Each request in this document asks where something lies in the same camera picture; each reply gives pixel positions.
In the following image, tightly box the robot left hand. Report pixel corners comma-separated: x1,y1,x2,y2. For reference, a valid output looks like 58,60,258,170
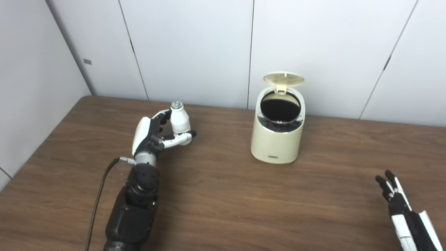
132,109,197,155

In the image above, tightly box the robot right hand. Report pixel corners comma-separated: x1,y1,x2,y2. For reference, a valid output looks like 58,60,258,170
375,170,444,251

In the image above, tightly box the small white plastic bottle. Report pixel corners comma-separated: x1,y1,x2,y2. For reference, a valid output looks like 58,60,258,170
170,101,193,146

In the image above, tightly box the cream-colored bin body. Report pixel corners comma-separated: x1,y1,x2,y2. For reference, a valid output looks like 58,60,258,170
251,85,306,164

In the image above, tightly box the cream round bin lid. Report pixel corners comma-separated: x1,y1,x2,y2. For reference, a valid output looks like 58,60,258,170
263,72,305,94

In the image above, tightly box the black bin liner bag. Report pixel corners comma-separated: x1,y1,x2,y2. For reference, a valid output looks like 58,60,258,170
257,90,302,133

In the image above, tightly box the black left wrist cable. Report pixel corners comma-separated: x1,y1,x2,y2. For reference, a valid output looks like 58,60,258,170
85,157,136,251

